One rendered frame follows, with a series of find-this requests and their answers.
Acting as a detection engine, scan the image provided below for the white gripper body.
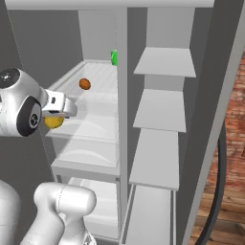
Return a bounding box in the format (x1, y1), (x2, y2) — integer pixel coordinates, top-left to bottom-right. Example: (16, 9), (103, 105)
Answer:
(60, 97), (78, 120)

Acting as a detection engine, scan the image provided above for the yellow lemon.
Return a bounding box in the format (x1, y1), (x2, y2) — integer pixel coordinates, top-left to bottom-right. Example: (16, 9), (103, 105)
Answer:
(43, 116), (65, 130)

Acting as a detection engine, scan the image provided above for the orange-brown mango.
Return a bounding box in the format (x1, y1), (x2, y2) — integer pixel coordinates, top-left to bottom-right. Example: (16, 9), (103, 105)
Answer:
(78, 78), (93, 92)

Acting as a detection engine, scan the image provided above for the clear crisper drawer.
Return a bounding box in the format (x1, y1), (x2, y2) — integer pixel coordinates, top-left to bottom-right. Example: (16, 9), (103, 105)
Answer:
(44, 95), (122, 177)

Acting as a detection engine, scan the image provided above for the clear glass fridge shelf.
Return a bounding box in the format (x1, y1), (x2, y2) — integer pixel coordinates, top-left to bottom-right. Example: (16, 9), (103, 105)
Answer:
(47, 59), (119, 99)

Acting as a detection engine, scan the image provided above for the grey fridge cabinet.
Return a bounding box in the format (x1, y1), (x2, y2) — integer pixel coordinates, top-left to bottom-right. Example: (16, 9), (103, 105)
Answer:
(0, 0), (129, 245)

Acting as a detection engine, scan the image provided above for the medium white door shelf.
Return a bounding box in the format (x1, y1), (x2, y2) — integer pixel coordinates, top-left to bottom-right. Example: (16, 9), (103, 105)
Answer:
(132, 88), (188, 134)

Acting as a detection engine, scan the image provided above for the large white door shelf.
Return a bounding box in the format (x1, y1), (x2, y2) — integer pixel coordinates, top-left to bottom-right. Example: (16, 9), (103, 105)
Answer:
(127, 127), (181, 192)

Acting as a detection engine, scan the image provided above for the white freezer drawer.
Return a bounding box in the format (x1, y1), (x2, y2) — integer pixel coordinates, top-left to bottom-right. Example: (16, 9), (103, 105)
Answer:
(56, 176), (122, 241)

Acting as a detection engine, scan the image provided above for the small white door shelf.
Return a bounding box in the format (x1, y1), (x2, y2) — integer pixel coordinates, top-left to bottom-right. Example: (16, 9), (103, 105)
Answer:
(133, 46), (197, 78)

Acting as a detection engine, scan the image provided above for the grey fridge door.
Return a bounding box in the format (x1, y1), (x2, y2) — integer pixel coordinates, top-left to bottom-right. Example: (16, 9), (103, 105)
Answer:
(120, 0), (245, 245)

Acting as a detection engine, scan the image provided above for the green can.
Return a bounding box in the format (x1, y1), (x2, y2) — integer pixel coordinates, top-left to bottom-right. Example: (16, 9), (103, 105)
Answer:
(110, 49), (119, 67)

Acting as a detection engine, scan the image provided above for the black fridge door handle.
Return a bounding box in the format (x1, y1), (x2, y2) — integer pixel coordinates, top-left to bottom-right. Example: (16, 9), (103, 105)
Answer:
(192, 120), (229, 245)

